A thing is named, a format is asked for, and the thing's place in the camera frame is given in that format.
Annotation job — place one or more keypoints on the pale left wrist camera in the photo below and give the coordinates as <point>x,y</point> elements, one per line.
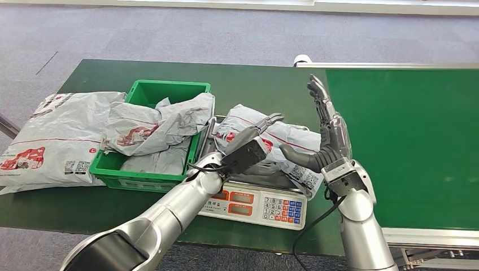
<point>243,157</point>

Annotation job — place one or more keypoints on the large flat grey mailer bag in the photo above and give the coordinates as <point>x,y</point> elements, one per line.
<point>60,142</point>

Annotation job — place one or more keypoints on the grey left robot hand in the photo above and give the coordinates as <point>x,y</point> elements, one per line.
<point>247,136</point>

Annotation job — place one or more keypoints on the green plastic crate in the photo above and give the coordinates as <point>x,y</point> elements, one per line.
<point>149,89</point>

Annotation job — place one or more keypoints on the dark green table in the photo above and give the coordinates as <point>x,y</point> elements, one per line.
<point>254,89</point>

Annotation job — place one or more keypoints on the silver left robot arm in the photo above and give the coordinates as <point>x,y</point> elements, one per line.
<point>168,213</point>

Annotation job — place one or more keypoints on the white scale with steel tray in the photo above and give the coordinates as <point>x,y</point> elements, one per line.
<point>247,209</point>

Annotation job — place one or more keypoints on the white conveyor roller end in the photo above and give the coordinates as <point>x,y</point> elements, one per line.
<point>302,60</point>

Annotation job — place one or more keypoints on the grey parcel bag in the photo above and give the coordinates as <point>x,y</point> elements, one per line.
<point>157,162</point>
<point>149,123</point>
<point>292,142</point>

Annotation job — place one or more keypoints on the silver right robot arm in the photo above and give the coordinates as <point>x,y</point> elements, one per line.
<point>359,239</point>

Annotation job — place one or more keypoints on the grey metal bar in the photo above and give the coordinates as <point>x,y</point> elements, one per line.
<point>8,129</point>

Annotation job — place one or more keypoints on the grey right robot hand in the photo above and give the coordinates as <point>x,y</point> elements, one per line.
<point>333,146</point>

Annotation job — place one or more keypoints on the aluminium conveyor frame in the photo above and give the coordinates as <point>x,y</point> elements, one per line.
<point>393,66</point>

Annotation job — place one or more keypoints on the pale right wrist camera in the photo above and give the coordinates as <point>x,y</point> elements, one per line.
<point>342,175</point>

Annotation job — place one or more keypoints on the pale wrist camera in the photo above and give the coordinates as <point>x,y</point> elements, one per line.
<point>243,157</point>
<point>342,175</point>

